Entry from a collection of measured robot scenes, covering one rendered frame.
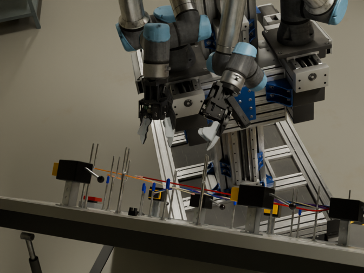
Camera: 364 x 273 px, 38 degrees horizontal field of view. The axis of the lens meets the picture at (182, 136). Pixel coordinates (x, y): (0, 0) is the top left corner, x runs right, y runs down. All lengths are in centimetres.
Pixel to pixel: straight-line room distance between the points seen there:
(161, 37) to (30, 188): 226
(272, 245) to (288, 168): 224
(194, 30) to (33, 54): 367
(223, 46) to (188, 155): 142
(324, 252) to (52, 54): 447
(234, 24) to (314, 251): 117
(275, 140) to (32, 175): 163
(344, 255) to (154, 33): 92
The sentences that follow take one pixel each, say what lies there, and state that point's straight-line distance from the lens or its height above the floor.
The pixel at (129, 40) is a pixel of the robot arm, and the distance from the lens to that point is 200.
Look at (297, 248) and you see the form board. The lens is 76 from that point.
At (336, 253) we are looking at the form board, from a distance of 76.
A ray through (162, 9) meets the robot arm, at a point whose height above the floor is 139.
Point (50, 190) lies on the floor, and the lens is 351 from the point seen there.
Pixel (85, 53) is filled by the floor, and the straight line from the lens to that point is 493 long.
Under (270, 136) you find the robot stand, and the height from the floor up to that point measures 21.
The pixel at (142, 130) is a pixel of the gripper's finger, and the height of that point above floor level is 129.
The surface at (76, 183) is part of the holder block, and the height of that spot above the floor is 156.
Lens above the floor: 224
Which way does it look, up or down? 38 degrees down
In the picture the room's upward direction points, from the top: 10 degrees counter-clockwise
